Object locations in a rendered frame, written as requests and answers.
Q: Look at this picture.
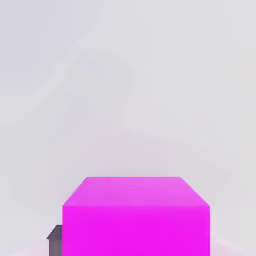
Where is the small magenta cube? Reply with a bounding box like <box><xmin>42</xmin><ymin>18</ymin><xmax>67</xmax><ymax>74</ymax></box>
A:
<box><xmin>62</xmin><ymin>176</ymin><xmax>211</xmax><ymax>256</ymax></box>

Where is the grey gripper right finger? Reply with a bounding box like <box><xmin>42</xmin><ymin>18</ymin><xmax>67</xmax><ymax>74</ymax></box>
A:
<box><xmin>209</xmin><ymin>233</ymin><xmax>244</xmax><ymax>256</ymax></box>

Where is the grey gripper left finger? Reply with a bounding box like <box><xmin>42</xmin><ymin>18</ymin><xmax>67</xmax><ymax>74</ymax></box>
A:
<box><xmin>14</xmin><ymin>224</ymin><xmax>64</xmax><ymax>256</ymax></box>

